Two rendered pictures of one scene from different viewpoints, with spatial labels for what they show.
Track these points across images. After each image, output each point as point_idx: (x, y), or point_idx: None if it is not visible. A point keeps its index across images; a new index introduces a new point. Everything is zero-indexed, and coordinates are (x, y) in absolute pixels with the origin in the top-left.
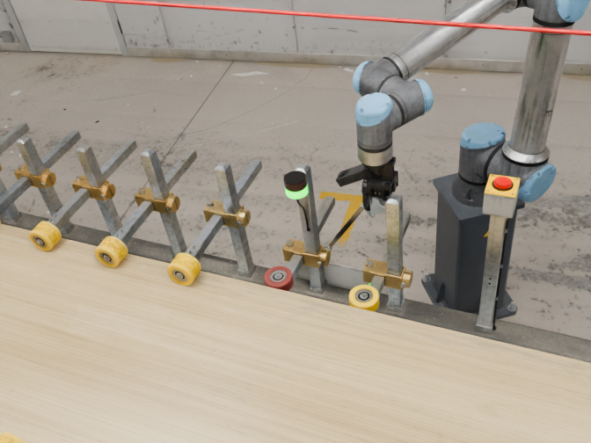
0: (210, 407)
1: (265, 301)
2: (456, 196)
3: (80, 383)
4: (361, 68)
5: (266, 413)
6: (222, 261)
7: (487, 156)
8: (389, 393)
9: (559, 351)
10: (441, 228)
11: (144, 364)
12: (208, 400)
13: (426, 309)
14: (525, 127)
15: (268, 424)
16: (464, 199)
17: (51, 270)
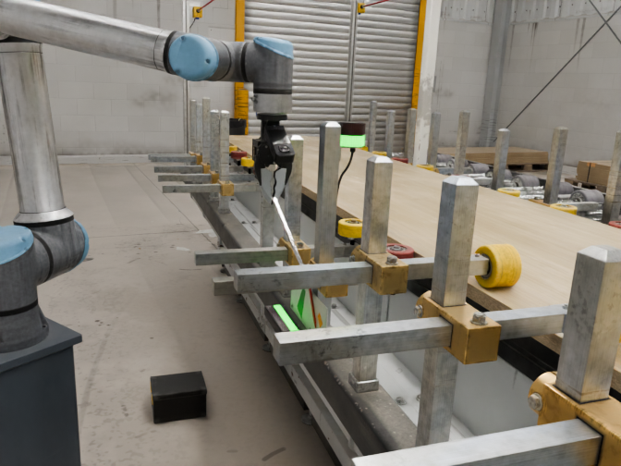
0: (548, 240)
1: (432, 248)
2: (35, 337)
3: None
4: (201, 36)
5: (505, 227)
6: (376, 416)
7: (41, 244)
8: (415, 209)
9: (259, 246)
10: (18, 435)
11: None
12: (546, 242)
13: None
14: (58, 173)
15: (509, 226)
16: (43, 329)
17: None
